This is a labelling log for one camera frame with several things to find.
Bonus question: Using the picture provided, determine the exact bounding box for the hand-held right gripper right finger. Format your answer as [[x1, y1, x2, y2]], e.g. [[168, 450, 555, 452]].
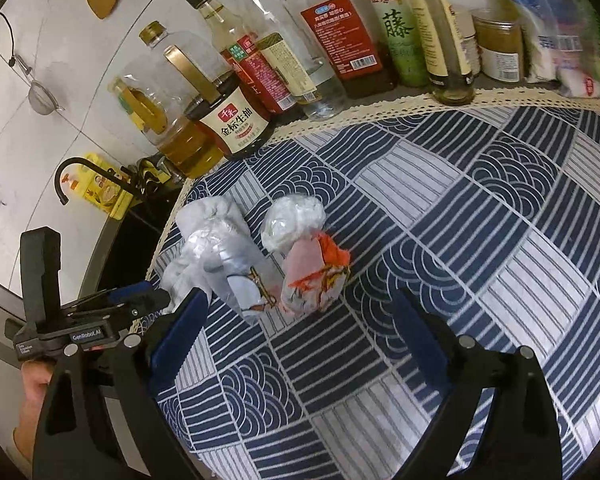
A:
[[392, 287, 568, 480]]

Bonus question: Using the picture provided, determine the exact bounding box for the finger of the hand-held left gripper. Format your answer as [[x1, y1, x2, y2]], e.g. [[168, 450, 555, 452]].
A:
[[115, 290, 172, 317], [67, 281, 156, 311]]

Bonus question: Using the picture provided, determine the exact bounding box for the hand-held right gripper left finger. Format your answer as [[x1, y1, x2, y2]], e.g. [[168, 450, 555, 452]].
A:
[[32, 287, 211, 480]]

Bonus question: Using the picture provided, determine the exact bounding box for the pink orange wrapper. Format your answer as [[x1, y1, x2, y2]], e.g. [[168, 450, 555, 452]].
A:
[[280, 230, 353, 318]]

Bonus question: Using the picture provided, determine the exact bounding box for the white plastic ball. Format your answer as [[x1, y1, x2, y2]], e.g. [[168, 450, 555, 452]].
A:
[[261, 195, 326, 252]]

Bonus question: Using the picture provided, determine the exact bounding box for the person's left hand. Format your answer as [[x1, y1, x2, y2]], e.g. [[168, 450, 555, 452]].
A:
[[12, 360, 53, 456]]

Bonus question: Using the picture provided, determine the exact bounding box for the black sink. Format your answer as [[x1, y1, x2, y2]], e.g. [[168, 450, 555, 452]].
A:
[[97, 180, 191, 291]]

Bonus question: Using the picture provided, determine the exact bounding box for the yellow dish soap bottle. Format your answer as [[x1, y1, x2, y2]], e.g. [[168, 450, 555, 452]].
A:
[[65, 154, 131, 221]]

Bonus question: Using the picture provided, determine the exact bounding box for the blue patterned tablecloth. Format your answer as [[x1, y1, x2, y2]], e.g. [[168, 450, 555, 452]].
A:
[[147, 85, 600, 480]]

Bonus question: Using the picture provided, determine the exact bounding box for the black yellow sponge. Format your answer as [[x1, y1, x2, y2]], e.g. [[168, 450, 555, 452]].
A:
[[125, 156, 173, 193]]

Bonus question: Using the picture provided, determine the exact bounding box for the black faucet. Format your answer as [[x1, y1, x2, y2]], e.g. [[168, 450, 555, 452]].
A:
[[55, 157, 131, 206]]

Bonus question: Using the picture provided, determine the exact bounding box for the clear cooking oil jug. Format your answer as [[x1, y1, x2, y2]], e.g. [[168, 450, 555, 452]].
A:
[[111, 21, 231, 179]]

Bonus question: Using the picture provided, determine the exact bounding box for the metal mesh strainer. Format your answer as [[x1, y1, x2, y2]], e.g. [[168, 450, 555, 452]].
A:
[[11, 55, 66, 116]]

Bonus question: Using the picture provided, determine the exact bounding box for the green label yellow cap bottle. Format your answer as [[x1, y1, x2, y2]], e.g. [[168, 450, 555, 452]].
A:
[[109, 76, 146, 131]]

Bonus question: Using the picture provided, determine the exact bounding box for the dark soy sauce jug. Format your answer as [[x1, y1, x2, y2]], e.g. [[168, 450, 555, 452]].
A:
[[163, 45, 276, 162]]

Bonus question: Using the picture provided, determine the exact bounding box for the black cap red label bottle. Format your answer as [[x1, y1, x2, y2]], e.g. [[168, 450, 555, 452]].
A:
[[186, 0, 301, 116]]

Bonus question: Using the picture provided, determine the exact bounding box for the clear yellow cap bottle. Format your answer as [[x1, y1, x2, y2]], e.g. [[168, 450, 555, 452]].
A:
[[215, 0, 348, 121]]

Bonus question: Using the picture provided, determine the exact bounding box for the olive oil bottle yellow cap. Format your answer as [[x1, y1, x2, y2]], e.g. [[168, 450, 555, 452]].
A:
[[391, 0, 477, 106]]

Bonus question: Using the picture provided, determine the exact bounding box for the small white red-label packet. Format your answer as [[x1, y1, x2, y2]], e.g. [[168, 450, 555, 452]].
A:
[[555, 67, 600, 98]]

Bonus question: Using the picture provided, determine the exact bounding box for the small white jar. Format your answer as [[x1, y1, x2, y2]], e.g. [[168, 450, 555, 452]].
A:
[[462, 7, 482, 78]]

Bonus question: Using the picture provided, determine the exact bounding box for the yellow paste jar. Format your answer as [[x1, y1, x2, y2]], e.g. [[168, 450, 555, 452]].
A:
[[471, 8, 525, 83]]

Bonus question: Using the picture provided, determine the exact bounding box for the green oil bottle gold cap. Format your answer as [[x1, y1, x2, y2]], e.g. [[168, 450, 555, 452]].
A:
[[352, 0, 431, 88]]

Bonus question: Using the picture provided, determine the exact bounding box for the gold cap red label bottle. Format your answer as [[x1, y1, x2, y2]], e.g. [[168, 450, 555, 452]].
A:
[[280, 0, 398, 100]]

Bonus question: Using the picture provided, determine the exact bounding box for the white plastic seasoning bag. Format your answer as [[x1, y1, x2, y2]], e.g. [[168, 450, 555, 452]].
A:
[[497, 0, 600, 86]]

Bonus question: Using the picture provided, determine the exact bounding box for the thin black hanging cable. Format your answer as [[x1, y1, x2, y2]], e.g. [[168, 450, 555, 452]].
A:
[[0, 12, 17, 66]]

